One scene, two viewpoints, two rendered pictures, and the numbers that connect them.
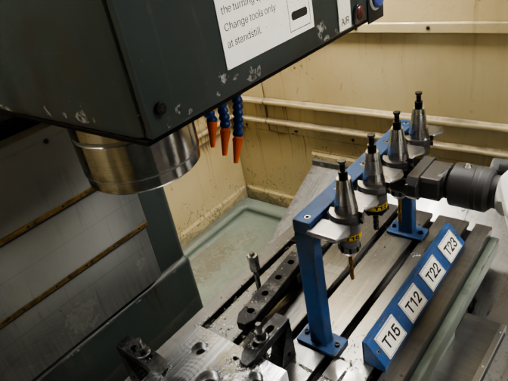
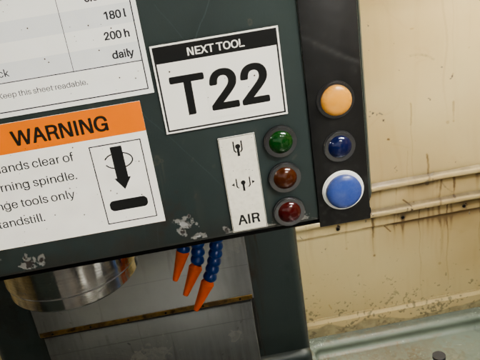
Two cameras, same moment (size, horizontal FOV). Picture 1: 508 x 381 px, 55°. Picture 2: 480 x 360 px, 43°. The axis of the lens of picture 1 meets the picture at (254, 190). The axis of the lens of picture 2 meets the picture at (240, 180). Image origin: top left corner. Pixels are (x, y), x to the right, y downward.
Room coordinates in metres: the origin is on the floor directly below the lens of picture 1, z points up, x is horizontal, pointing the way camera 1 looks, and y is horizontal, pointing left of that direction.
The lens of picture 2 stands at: (0.29, -0.47, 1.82)
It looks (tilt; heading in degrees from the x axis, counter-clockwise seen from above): 23 degrees down; 43
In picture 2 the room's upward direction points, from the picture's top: 9 degrees counter-clockwise
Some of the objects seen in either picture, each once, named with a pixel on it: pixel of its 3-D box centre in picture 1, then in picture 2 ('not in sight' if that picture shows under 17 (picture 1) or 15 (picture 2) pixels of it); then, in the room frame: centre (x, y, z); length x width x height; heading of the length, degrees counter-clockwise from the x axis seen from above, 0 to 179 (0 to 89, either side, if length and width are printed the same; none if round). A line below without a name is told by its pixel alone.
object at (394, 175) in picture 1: (386, 174); not in sight; (0.87, -0.27, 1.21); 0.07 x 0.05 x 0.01; 46
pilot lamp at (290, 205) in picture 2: (359, 13); (289, 211); (0.65, -0.18, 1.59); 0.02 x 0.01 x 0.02; 136
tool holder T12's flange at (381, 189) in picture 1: (373, 187); not in sight; (0.83, -0.24, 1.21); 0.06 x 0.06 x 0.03
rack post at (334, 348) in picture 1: (314, 289); not in sight; (0.75, -0.08, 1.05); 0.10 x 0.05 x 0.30; 46
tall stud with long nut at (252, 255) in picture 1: (255, 273); not in sight; (0.94, 0.03, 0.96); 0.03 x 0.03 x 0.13
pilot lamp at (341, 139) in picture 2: not in sight; (339, 146); (0.69, -0.21, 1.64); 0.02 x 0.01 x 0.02; 136
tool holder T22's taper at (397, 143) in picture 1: (397, 142); not in sight; (0.90, -0.31, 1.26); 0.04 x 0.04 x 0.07
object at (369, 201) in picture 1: (360, 200); not in sight; (0.79, -0.20, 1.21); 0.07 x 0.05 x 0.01; 46
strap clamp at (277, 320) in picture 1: (266, 348); not in sight; (0.69, 0.04, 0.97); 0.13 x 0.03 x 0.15; 136
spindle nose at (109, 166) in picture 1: (133, 127); (63, 233); (0.62, 0.14, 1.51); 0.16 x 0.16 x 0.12
